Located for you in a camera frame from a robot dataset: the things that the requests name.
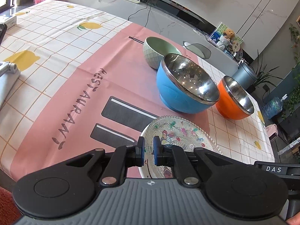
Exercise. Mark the blue water jug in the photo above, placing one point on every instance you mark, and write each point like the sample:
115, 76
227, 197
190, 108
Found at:
274, 106

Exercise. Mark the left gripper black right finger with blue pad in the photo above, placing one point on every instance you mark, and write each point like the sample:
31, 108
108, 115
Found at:
174, 157

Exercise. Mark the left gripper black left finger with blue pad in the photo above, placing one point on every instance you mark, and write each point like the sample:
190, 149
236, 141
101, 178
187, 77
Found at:
124, 157

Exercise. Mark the green picture book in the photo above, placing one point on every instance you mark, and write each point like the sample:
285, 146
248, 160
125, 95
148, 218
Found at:
235, 47

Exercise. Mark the clear patterned glass plate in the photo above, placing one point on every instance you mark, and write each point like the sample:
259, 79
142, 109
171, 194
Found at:
174, 130

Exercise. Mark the orange steel bowl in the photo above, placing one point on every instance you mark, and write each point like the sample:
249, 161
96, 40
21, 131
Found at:
234, 102

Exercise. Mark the pink restaurant placemat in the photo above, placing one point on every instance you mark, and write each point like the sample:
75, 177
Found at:
106, 102

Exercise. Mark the checked lemon tablecloth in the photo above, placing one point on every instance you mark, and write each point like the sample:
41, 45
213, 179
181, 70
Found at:
49, 40

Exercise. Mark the white rolling stool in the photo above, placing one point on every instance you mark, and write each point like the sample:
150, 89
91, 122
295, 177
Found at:
198, 49

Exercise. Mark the pink small heater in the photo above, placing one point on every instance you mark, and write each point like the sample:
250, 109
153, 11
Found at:
272, 131

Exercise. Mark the white painted ceramic plate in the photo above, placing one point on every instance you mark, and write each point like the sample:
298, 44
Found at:
149, 170

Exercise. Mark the green ceramic bowl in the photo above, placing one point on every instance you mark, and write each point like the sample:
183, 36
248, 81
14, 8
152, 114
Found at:
154, 50

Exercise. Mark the teddy bear toy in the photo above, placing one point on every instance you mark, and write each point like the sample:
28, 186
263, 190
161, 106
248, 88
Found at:
225, 39

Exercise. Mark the grey metal trash can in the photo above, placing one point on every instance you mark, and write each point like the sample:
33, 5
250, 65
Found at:
244, 76

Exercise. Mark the blue steel bowl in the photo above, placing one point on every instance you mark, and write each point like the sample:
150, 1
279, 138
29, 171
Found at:
184, 86

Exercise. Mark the green potted plant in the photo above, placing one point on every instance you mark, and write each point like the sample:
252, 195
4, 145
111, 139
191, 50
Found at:
262, 75

